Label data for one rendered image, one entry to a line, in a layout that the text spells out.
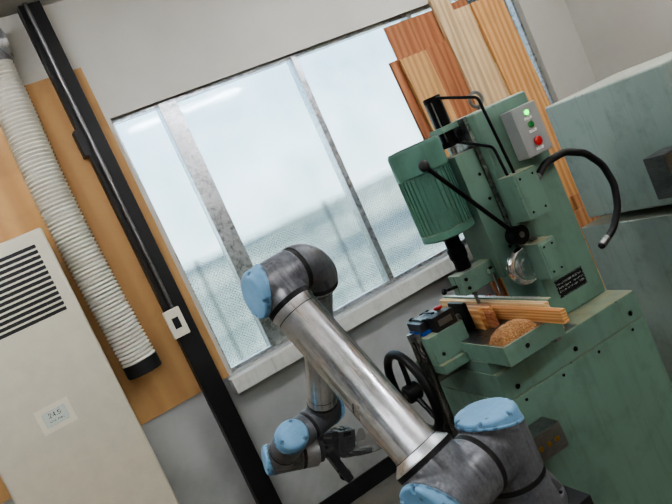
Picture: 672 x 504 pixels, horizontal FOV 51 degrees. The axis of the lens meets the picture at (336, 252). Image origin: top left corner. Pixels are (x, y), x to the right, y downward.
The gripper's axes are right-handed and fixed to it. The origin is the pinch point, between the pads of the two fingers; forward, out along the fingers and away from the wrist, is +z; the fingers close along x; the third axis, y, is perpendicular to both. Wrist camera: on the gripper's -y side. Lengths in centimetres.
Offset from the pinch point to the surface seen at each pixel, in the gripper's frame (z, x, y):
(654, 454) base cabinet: 83, -28, -13
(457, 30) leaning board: 127, 128, 178
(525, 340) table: 32, -37, 31
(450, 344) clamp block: 21.1, -14.4, 29.7
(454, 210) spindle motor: 27, -14, 70
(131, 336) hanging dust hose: -62, 104, 36
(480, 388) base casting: 29.8, -14.8, 15.0
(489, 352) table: 25.0, -29.3, 28.0
